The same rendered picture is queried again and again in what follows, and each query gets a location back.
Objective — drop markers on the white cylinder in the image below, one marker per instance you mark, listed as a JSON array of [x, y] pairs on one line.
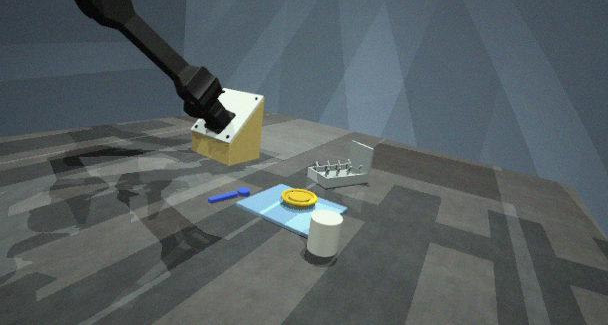
[[324, 233]]

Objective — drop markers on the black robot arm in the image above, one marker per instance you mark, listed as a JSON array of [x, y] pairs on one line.
[[197, 87]]

